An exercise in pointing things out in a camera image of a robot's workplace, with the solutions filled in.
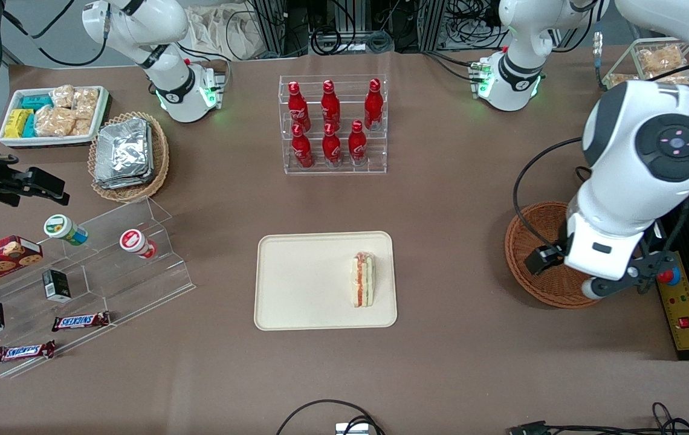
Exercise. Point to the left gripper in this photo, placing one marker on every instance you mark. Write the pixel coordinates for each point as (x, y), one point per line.
(541, 258)

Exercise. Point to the triangle sandwich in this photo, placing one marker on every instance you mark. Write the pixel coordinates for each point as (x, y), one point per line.
(364, 281)

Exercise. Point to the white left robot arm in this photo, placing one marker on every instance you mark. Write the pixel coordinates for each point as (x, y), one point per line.
(622, 157)

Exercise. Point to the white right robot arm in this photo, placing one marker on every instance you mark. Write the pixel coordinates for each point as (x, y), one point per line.
(157, 36)

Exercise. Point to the brown round wicker basket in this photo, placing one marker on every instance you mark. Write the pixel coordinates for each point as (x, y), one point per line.
(538, 226)

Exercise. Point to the white rectangular snack tray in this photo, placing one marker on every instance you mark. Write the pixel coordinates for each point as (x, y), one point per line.
(48, 141)

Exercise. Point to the tan oval wicker basket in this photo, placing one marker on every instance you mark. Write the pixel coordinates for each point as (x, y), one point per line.
(160, 157)

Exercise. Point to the beige plastic tray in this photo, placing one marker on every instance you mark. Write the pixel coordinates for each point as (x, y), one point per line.
(308, 281)

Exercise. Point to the green lid cup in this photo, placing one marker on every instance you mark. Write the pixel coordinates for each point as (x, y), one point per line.
(61, 228)

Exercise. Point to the teal snack pack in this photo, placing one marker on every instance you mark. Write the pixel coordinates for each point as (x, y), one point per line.
(35, 101)
(29, 128)

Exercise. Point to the clear rice cracker pack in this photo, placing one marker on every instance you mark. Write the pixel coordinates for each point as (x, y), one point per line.
(54, 122)
(86, 101)
(63, 96)
(82, 127)

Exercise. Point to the yellow snack pack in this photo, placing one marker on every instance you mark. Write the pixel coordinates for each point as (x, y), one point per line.
(17, 124)

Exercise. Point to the silver foil pouch stack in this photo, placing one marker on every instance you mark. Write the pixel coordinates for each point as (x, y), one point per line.
(122, 154)

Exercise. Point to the red lid cup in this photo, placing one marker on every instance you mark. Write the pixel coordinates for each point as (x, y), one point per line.
(134, 241)

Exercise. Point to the clear acrylic stepped display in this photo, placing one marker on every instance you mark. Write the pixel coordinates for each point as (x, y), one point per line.
(109, 284)

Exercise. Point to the red emergency stop button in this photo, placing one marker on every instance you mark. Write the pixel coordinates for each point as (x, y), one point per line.
(671, 277)

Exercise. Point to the brown snickers bar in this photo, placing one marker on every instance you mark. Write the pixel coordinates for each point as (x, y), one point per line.
(23, 351)
(80, 321)

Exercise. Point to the yellow control panel box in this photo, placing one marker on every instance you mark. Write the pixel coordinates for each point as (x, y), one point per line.
(686, 314)

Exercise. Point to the clear bagged bread pack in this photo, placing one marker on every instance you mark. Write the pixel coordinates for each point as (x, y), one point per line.
(662, 58)
(674, 78)
(622, 80)

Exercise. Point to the clear acrylic bottle rack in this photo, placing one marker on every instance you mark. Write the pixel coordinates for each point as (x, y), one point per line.
(381, 163)

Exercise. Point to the red cola bottle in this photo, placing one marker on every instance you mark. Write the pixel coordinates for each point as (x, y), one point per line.
(357, 145)
(298, 109)
(302, 151)
(331, 148)
(373, 106)
(330, 106)

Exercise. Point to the beige cloth bag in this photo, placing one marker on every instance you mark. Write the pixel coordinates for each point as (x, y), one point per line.
(223, 33)

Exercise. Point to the small grey device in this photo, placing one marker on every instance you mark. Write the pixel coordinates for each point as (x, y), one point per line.
(352, 429)

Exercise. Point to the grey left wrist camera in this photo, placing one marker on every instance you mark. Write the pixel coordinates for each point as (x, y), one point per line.
(598, 289)

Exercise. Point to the aluminium profile frame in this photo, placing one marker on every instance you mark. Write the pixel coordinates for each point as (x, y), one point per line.
(278, 27)

